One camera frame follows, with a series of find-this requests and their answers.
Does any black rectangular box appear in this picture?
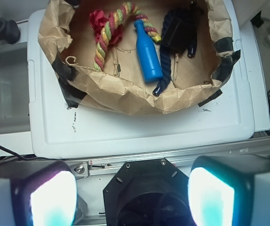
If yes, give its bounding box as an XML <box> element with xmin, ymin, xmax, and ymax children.
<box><xmin>161</xmin><ymin>17</ymin><xmax>197</xmax><ymax>57</ymax></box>

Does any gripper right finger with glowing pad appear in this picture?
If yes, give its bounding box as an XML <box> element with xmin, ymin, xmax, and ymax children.
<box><xmin>188</xmin><ymin>154</ymin><xmax>270</xmax><ymax>226</ymax></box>

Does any crumpled brown paper liner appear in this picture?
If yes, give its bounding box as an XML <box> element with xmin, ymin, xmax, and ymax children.
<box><xmin>38</xmin><ymin>0</ymin><xmax>232</xmax><ymax>115</ymax></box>

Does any black tape strip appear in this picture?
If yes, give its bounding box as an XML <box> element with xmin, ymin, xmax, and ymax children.
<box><xmin>197</xmin><ymin>36</ymin><xmax>241</xmax><ymax>107</ymax></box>
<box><xmin>52</xmin><ymin>55</ymin><xmax>87</xmax><ymax>108</ymax></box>

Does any black tape strip right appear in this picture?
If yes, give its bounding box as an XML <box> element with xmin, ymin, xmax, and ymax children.
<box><xmin>197</xmin><ymin>36</ymin><xmax>241</xmax><ymax>107</ymax></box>

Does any multicolour braided rope toy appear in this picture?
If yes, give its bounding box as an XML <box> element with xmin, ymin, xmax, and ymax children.
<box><xmin>89</xmin><ymin>2</ymin><xmax>161</xmax><ymax>72</ymax></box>

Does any blue plastic bottle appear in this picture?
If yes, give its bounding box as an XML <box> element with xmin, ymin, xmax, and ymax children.
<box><xmin>134</xmin><ymin>20</ymin><xmax>163</xmax><ymax>83</ymax></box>

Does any black octagonal mount plate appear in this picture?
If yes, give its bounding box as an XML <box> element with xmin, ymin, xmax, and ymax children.
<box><xmin>103</xmin><ymin>159</ymin><xmax>195</xmax><ymax>226</ymax></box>

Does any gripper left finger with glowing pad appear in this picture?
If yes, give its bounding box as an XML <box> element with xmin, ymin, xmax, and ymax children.
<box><xmin>0</xmin><ymin>161</ymin><xmax>77</xmax><ymax>226</ymax></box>

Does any black tape strip left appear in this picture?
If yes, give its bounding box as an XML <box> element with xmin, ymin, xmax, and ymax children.
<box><xmin>52</xmin><ymin>55</ymin><xmax>87</xmax><ymax>108</ymax></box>

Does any navy blue rope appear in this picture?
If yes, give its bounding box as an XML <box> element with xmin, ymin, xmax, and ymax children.
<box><xmin>152</xmin><ymin>8</ymin><xmax>199</xmax><ymax>97</ymax></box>

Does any black cable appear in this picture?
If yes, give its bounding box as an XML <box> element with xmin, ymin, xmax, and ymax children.
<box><xmin>0</xmin><ymin>141</ymin><xmax>63</xmax><ymax>162</ymax></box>

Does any white plastic bin lid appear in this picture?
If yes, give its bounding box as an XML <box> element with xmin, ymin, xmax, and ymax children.
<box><xmin>27</xmin><ymin>10</ymin><xmax>255</xmax><ymax>159</ymax></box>

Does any translucent white plastic container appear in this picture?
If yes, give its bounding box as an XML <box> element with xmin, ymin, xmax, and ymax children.
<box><xmin>0</xmin><ymin>42</ymin><xmax>30</xmax><ymax>135</ymax></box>

